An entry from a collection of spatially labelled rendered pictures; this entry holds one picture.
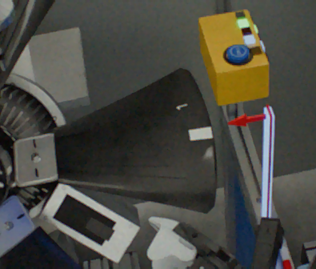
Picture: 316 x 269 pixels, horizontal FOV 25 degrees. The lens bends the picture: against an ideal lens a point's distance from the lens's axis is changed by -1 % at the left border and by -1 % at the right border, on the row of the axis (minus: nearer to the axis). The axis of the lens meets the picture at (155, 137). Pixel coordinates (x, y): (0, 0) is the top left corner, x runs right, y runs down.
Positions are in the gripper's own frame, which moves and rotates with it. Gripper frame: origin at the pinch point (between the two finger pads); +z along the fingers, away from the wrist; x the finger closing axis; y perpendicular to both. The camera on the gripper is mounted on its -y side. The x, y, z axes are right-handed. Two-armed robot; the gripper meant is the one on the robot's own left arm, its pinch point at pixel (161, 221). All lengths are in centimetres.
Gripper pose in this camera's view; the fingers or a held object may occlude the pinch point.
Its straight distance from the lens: 96.1
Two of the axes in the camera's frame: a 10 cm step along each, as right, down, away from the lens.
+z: -7.2, -4.8, 5.1
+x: 1.7, 5.8, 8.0
